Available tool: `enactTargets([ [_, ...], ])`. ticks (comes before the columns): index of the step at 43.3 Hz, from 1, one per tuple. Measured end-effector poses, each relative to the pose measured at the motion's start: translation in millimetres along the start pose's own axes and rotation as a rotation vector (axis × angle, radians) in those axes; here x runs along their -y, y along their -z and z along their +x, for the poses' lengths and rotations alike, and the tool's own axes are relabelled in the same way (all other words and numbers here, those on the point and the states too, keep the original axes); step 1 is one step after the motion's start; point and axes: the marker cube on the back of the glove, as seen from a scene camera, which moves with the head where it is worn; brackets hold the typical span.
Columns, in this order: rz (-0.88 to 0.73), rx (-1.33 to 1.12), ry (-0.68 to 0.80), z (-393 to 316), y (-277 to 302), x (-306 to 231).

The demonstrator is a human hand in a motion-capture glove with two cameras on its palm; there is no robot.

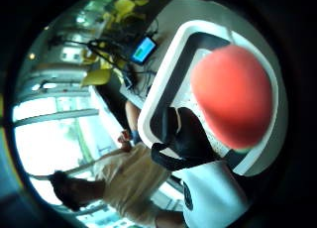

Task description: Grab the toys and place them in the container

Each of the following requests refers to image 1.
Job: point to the blue wristband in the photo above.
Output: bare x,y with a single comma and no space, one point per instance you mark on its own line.
135,136

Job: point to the yellow chair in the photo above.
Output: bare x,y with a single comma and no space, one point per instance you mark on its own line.
124,6
96,77

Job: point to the white tray with black rim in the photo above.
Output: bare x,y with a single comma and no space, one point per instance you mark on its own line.
165,79

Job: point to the person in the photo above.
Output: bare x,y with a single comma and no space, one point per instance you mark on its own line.
132,185

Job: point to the tablet with lit screen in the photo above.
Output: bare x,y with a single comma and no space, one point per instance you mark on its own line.
143,50

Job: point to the black tripod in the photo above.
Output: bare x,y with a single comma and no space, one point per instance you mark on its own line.
99,51

